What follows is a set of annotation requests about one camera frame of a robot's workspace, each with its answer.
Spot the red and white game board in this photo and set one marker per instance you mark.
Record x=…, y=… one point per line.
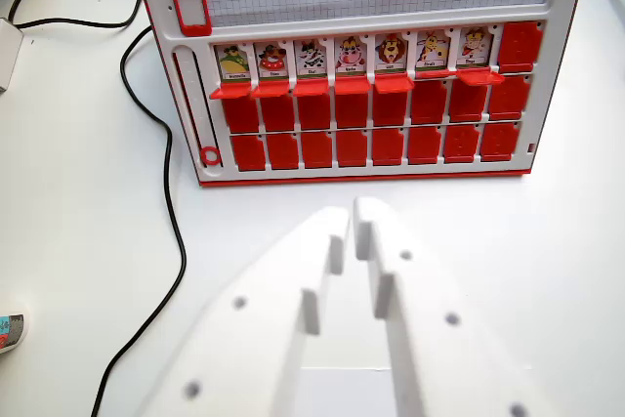
x=371, y=170

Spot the white box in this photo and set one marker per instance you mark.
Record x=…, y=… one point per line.
x=9, y=53

